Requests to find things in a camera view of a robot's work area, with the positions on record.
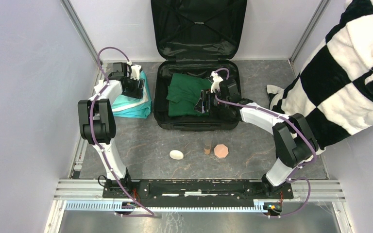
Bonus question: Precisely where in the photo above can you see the light mint garment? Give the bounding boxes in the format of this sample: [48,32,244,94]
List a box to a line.
[112,71,150,111]

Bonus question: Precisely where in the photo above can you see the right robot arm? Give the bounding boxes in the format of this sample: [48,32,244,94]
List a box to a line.
[195,79,318,198]

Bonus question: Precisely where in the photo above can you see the white garment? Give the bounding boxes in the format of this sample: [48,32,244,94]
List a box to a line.
[90,80,152,118]

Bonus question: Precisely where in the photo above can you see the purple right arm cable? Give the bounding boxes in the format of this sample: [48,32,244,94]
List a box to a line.
[214,67,318,219]

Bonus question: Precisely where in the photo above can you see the turquoise shorts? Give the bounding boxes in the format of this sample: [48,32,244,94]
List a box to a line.
[112,100,152,119]

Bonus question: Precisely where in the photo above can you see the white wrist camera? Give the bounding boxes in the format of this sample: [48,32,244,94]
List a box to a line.
[127,61,142,80]
[210,71,223,93]

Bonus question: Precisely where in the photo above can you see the small brown cylinder bottle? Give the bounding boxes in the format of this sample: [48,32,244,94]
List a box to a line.
[203,139,212,155]

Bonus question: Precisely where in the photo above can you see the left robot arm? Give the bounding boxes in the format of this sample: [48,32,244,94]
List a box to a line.
[77,62,144,198]

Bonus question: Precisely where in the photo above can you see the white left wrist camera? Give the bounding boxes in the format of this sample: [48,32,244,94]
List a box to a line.
[127,61,142,80]

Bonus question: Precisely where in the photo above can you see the white oval soap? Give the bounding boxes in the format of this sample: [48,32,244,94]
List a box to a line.
[169,150,184,160]

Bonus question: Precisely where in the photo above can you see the dark green shirt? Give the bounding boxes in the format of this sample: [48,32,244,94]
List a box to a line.
[166,73,211,117]

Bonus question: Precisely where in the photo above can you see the pink octagonal box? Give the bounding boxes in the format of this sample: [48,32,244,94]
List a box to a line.
[214,144,229,159]

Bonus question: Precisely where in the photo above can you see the black suitcase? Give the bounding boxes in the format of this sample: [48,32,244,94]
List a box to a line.
[151,0,247,131]

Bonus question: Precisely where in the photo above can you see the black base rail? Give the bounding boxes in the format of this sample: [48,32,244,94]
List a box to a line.
[99,179,294,209]

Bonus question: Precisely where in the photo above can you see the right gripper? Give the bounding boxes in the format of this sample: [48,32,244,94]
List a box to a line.
[193,88,229,114]

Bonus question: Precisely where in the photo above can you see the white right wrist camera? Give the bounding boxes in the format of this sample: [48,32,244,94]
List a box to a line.
[210,71,223,93]

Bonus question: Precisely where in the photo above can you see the black white checkered blanket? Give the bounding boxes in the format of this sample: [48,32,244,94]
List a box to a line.
[266,0,373,153]

